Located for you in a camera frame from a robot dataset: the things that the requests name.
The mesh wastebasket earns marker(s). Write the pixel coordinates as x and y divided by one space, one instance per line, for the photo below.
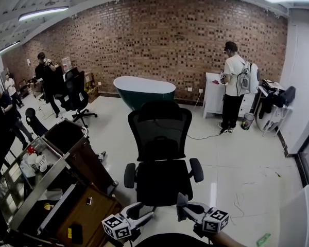
248 122

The brown cardboard box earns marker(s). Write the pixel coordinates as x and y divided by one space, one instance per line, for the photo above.
92 94
88 79

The black mesh chair backrest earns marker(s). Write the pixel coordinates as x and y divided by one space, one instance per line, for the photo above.
159 132

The red rag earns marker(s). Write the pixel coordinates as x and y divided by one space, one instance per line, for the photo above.
215 81

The wooden cabinet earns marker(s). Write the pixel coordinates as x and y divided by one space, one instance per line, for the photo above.
92 220

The black chair armrest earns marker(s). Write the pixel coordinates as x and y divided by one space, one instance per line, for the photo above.
197 170
130 175

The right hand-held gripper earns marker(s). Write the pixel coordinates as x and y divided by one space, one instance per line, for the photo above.
215 220

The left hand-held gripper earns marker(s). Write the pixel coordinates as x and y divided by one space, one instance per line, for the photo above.
117 226

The white box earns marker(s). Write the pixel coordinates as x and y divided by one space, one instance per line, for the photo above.
301 215

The green white bathtub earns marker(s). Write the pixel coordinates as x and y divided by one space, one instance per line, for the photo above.
144 85

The black office chair seat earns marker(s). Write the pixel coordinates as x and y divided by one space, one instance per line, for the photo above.
164 181

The person's black clothing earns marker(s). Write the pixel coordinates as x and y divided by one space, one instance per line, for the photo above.
175 240

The spare hand-held gripper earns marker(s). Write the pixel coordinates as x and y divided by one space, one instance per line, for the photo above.
102 156

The black pouch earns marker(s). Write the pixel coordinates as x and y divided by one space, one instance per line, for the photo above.
77 233

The white dish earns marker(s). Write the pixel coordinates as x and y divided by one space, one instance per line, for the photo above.
54 195

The black hanging garment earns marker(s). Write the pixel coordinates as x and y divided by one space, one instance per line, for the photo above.
265 107

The black mesh office chair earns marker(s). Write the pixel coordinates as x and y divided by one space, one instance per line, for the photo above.
73 91

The person's right forearm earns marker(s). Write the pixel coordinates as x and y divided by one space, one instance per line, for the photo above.
226 240

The white round-window backpack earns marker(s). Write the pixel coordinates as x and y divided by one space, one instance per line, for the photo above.
252 81

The green packet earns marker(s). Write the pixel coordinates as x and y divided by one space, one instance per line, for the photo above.
263 239

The black bag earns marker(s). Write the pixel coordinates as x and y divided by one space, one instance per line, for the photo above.
288 95

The white cabinet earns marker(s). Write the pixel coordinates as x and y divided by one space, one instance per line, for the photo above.
212 96

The small yellow object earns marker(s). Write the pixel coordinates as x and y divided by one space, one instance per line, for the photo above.
49 206

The small white object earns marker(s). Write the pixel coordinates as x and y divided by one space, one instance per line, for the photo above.
89 201

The yellow packet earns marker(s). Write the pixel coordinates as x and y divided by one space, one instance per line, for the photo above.
69 233

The white metal rack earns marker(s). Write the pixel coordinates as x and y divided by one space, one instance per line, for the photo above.
270 125

